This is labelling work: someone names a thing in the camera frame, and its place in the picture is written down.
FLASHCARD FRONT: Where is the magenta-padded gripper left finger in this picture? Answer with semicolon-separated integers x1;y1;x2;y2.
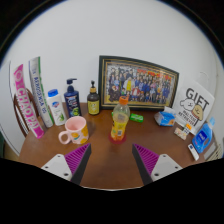
40;143;92;185

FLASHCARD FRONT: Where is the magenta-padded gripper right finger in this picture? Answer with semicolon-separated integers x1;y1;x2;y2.
132;143;184;186

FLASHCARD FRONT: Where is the orange-capped clear drink bottle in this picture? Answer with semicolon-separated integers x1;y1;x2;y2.
110;95;131;142

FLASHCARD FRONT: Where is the pink printed mug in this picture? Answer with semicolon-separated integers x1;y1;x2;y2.
58;115;90;146

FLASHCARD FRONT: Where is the small green pack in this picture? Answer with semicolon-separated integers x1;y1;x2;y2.
129;112;145;123

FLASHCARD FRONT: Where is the small printed snack packet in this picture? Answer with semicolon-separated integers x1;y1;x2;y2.
173;126;189;141

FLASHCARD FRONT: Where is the blue tissue pack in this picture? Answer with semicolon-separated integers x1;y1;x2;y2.
153;106;177;128

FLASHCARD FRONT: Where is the small white remote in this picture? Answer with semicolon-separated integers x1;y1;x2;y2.
187;143;200;162

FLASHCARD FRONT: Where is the small puzzle cube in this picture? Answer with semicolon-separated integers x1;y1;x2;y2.
184;122;194;133

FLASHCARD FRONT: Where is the white blue-capped wash bottle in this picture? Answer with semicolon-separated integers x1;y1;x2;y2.
46;88;67;127

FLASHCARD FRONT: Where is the dark blue pump bottle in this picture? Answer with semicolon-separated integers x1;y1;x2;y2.
63;78;83;118

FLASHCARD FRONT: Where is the brown yellow-label pump bottle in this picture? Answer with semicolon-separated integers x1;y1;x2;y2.
86;80;101;116

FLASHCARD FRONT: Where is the blue detergent bottle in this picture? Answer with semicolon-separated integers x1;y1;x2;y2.
191;116;217;155

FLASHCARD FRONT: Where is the white paper gift bag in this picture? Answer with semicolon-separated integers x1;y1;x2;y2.
172;71;216;136

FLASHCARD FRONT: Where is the long pink printed box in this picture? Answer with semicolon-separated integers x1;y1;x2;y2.
12;63;45;140

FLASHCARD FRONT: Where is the long white green box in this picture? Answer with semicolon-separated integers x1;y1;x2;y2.
28;56;55;129

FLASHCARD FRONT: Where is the framed group photo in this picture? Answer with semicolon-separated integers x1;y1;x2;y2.
97;55;180;112

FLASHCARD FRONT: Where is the white flat board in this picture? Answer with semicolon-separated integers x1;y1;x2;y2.
0;61;16;154

